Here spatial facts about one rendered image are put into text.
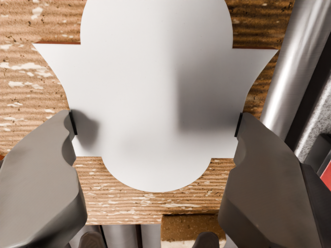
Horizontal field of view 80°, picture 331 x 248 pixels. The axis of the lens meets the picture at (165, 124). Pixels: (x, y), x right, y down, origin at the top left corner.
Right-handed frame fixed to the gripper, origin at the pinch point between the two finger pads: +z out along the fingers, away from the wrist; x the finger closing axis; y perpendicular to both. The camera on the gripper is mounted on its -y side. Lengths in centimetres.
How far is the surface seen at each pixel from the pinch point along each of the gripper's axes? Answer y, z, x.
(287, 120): 2.2, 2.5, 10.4
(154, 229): 17.4, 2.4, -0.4
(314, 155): 5.5, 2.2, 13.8
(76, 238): 19.5, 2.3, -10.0
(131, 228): 19.1, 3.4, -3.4
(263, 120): 2.3, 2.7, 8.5
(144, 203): 10.4, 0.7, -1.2
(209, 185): 7.8, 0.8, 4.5
